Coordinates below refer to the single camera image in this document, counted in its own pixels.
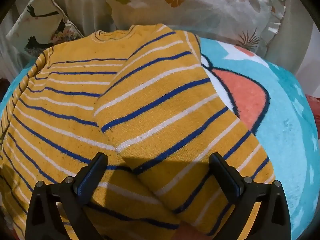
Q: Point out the red cloth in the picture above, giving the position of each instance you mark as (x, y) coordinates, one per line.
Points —
(313, 107)

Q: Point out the beige cloth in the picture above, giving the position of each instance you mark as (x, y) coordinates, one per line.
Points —
(82, 2)

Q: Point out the white bird print cushion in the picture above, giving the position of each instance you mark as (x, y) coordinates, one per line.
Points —
(40, 5)

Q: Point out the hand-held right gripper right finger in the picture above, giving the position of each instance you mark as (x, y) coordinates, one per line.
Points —
(231, 180)

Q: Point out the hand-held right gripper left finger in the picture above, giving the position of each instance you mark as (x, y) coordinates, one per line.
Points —
(85, 180)

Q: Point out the blue printed blanket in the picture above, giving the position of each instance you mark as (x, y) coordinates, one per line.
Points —
(287, 130)

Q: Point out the yellow striped sweater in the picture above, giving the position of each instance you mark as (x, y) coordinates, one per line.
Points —
(150, 105)

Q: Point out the white floral pillow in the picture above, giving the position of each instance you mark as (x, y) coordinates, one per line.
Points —
(207, 7)

